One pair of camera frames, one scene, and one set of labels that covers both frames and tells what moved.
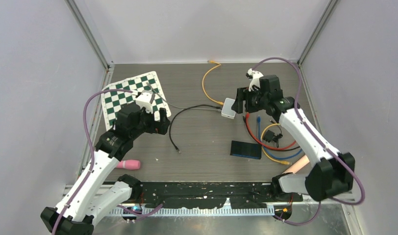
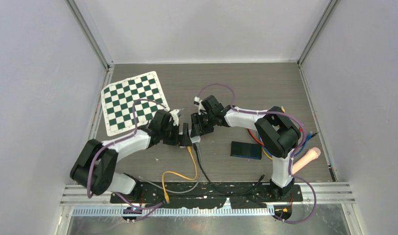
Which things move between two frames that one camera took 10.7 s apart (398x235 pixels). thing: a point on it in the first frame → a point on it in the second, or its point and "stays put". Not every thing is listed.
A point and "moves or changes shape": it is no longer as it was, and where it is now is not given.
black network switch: (246, 149) stays put
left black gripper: (159, 127) → (182, 140)
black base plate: (206, 195) stays put
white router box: (226, 111) moves or changes shape
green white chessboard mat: (112, 102) stays put
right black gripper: (244, 94) → (196, 119)
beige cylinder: (298, 165) stays put
